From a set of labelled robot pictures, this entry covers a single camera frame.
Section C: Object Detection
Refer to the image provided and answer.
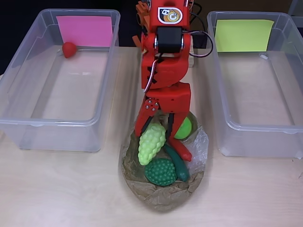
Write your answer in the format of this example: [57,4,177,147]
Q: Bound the bright green toy apple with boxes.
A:
[174,117,193,140]

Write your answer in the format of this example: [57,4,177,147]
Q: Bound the red toy chili pepper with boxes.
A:
[168,138,193,162]

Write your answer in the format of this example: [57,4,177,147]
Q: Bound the light green toy grapes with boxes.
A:
[138,123,167,166]

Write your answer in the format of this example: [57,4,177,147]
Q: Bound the dark green toy cucumber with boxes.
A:
[163,144,190,182]

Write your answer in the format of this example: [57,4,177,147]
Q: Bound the dark green bumpy toy broccoli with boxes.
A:
[144,158,178,187]

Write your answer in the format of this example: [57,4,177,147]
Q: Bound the red toy strawberry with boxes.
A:
[62,42,78,59]

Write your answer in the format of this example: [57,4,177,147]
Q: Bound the clear plastic bin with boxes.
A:
[0,9,121,153]
[206,10,303,158]

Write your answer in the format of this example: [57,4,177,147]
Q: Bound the wooden base block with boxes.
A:
[188,35,195,69]

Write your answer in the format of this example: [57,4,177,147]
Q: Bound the crumpled brown paper bag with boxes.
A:
[119,110,210,213]

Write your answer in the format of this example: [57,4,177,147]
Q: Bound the orange printed clamp part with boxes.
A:
[131,1,150,48]

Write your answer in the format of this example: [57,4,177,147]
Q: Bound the yellow paper note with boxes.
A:
[214,19,275,52]

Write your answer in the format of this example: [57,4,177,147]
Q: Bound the pink paper note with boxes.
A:
[56,16,113,49]

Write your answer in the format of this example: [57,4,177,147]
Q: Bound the black power cable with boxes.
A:
[189,10,207,35]

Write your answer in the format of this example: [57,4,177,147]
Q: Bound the grey furniture frame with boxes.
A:
[287,0,303,17]

